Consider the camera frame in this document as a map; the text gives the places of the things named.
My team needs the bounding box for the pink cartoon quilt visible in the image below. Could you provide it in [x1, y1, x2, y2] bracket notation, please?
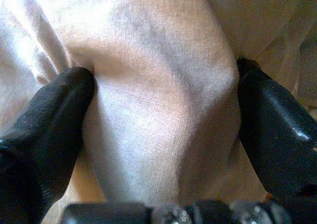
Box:
[0, 0, 317, 224]

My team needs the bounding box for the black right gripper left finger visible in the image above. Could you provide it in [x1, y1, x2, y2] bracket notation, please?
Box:
[0, 66, 96, 224]

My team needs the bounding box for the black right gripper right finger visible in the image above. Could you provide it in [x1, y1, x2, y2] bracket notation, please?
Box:
[236, 57, 317, 202]

